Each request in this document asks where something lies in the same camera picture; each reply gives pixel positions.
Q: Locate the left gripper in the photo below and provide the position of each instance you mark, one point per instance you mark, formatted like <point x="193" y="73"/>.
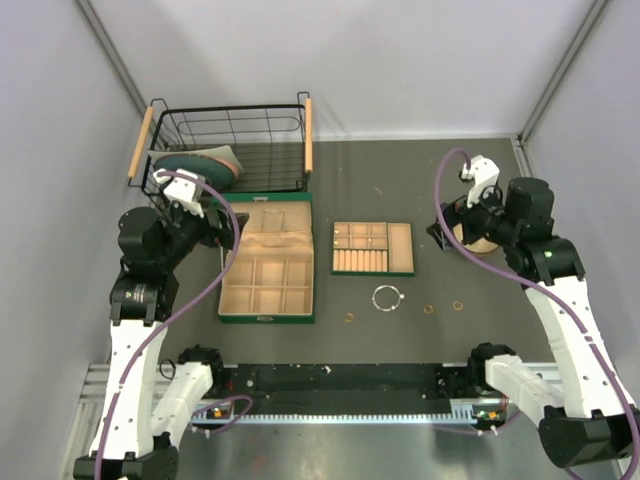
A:
<point x="225" y="234"/>

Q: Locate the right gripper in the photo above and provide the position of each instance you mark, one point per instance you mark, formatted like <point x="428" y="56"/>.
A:
<point x="458" y="212"/>

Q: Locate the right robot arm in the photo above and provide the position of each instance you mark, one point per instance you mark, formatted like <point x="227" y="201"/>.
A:
<point x="591" y="417"/>

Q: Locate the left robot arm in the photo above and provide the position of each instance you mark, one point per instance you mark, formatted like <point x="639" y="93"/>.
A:
<point x="138" y="437"/>

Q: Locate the green jewelry box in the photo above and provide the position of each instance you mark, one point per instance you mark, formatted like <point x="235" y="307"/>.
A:
<point x="271" y="279"/>

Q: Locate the green jewelry tray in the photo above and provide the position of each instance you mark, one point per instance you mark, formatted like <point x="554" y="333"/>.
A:
<point x="372" y="249"/>

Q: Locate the teal ceramic plate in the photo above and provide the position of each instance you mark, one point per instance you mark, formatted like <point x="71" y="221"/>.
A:
<point x="218" y="174"/>

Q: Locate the pink plate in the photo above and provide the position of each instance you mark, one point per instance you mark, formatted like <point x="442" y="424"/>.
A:
<point x="228" y="157"/>

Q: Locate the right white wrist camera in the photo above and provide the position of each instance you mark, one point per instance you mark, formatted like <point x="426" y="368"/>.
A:
<point x="481" y="173"/>

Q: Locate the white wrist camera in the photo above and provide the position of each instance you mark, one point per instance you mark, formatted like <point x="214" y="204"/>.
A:
<point x="481" y="173"/>
<point x="184" y="191"/>

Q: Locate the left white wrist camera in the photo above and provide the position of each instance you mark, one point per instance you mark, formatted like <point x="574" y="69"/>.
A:
<point x="184" y="191"/>

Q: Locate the black wire basket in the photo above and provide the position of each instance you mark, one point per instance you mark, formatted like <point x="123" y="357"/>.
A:
<point x="256" y="152"/>

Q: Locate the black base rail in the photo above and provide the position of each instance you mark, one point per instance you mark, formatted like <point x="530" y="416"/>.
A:
<point x="347" y="389"/>

